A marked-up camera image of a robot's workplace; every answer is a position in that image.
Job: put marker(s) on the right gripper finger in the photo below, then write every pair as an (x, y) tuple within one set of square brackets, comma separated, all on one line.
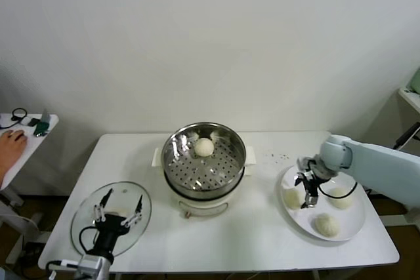
[(298, 180), (311, 200)]

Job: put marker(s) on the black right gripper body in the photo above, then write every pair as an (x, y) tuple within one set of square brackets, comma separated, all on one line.
[(311, 183)]

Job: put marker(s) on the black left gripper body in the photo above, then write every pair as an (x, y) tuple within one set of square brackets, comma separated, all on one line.
[(110, 231)]

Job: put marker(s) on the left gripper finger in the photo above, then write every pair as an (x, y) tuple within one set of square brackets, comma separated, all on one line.
[(99, 211), (134, 217)]

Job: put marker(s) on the round glass pot lid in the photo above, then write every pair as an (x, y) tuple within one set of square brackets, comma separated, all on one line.
[(139, 234)]

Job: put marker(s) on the white steamed baozi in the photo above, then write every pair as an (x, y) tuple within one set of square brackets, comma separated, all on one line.
[(327, 225), (292, 199), (204, 147), (341, 202)]

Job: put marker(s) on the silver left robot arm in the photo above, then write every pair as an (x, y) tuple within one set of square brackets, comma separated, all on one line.
[(93, 265)]

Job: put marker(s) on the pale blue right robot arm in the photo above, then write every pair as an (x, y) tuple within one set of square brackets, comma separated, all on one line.
[(377, 165)]

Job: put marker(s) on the perforated steel steamer basket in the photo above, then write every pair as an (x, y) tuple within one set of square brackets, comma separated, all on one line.
[(203, 175)]

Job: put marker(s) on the bare person hand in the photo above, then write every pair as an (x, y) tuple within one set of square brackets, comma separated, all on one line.
[(11, 149)]

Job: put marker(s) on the large white plate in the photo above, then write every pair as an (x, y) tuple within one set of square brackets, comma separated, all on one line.
[(356, 224)]

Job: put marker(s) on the white electric cooker pot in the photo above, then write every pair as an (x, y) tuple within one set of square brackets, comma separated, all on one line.
[(200, 206)]

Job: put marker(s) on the black floor power strip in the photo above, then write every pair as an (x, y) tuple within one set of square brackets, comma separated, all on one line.
[(31, 250)]

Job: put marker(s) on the small white side table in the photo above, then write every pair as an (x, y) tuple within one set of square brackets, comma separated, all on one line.
[(39, 144)]

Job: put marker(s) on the green circuit device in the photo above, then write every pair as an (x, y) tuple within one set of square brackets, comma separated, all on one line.
[(42, 128)]

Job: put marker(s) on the black power adapter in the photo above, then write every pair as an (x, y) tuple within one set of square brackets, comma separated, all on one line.
[(407, 134)]

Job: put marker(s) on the grey upright phone stand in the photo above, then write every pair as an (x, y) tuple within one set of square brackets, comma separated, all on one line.
[(47, 116)]

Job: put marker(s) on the small black gadget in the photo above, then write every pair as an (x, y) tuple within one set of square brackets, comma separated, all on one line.
[(33, 123)]

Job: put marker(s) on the small white gadget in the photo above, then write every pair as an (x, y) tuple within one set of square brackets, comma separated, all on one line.
[(24, 122)]

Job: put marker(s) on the white shelf board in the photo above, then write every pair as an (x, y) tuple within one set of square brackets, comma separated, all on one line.
[(411, 98)]

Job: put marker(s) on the mint green appliance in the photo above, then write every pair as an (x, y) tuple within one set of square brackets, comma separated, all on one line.
[(416, 80)]

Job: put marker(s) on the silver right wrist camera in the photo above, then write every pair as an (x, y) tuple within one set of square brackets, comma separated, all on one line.
[(304, 164)]

